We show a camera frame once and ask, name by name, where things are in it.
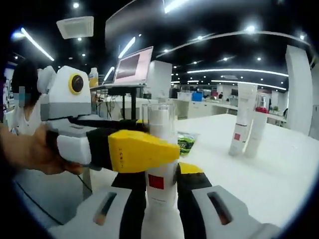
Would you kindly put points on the blue storage bin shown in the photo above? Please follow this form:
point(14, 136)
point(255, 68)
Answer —
point(197, 97)

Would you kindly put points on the ceiling air vent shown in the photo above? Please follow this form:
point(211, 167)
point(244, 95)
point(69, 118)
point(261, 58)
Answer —
point(74, 27)

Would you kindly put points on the black standing desk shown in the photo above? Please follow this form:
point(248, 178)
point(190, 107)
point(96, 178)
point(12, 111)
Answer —
point(133, 104)

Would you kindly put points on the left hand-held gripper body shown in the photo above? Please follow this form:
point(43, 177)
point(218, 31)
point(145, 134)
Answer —
point(62, 99)

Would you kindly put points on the white pump skincare bottle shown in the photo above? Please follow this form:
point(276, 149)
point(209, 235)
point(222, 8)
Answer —
point(160, 199)

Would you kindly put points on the green black snack packet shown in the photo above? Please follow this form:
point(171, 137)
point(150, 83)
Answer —
point(187, 144)

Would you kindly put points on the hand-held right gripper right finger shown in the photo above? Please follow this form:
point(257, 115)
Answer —
point(194, 199)

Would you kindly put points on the white skincare tube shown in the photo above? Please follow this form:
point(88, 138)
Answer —
point(245, 104)

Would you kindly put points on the person's left hand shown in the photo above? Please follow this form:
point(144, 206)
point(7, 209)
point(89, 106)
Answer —
point(32, 149)

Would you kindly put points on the orange drink bottle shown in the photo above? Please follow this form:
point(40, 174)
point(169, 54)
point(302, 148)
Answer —
point(93, 77)

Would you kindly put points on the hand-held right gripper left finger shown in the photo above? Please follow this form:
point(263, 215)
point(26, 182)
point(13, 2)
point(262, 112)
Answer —
point(129, 206)

